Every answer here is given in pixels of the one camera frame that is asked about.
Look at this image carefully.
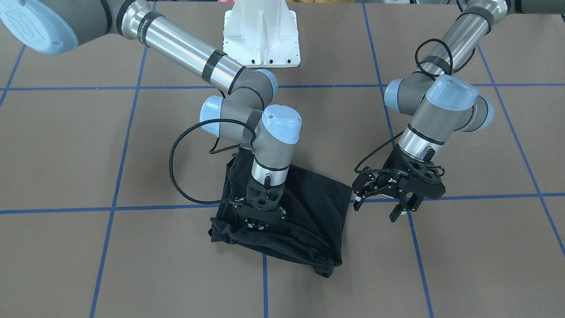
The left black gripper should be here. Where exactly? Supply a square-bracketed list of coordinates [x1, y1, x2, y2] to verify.
[352, 148, 426, 222]

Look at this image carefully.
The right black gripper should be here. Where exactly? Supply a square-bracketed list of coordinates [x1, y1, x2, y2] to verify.
[232, 177, 286, 230]

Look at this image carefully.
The black t-shirt with logo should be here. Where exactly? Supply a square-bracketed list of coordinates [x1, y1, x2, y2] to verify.
[208, 149, 352, 278]

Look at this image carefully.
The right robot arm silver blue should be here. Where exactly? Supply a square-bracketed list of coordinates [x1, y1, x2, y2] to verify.
[1, 0, 302, 230]

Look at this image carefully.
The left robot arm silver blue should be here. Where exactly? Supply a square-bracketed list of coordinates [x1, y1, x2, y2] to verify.
[352, 0, 564, 222]

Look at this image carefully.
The brown paper table cover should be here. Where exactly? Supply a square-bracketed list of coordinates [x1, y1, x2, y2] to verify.
[0, 0, 565, 318]

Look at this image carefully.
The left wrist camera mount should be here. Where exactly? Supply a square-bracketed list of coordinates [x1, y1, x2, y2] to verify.
[399, 162, 446, 201]

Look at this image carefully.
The white camera mast post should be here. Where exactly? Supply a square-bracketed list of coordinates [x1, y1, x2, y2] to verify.
[223, 0, 301, 68]

